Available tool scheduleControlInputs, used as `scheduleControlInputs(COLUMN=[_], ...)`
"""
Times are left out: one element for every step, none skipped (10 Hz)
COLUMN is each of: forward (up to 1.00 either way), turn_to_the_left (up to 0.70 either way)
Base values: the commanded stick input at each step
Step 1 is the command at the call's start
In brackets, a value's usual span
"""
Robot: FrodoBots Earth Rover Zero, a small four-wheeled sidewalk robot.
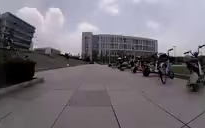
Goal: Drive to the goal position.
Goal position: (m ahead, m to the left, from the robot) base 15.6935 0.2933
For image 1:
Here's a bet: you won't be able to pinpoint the large grey building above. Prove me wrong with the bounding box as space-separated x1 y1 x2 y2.
81 31 159 64

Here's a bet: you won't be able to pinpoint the row of parked scooters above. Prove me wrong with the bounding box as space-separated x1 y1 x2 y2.
107 53 160 78

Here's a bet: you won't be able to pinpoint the grey paved plaza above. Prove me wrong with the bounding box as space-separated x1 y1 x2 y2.
0 63 205 128

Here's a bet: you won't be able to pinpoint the grass slope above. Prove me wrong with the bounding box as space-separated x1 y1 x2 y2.
21 49 88 72

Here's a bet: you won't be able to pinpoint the low grey building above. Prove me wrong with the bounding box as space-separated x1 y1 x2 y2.
34 46 62 56

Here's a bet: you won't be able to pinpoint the bicycle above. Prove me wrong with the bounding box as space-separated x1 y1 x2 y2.
157 48 176 85

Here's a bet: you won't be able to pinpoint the grey stone kerb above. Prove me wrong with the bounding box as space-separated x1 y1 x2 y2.
0 77 45 99
172 72 205 85

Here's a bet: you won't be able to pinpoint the dark trimmed hedge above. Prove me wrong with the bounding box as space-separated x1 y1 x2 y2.
0 46 37 90

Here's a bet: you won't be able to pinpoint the white scooter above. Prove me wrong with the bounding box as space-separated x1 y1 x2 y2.
183 44 205 93

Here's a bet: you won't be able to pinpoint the dark glass building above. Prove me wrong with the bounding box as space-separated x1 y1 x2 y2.
0 8 37 51

